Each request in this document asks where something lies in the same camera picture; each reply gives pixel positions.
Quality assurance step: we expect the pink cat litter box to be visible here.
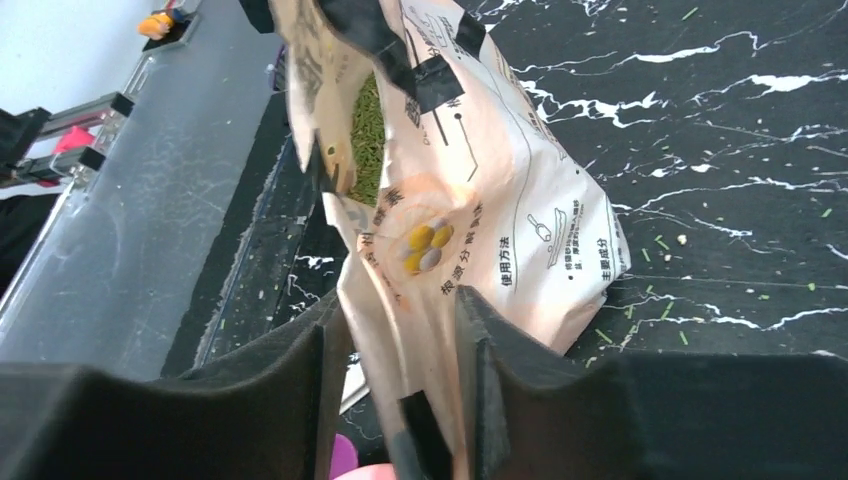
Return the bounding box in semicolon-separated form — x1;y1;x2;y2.
335;463;397;480

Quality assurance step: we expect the purple litter scoop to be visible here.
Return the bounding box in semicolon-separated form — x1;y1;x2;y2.
329;433;359;480

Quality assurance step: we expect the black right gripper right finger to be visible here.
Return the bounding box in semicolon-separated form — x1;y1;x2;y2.
456;286;847;479

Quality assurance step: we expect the cat litter bag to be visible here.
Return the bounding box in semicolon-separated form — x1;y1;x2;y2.
243;1;631;479

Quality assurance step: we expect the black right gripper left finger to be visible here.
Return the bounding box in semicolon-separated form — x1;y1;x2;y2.
1;293;352;479

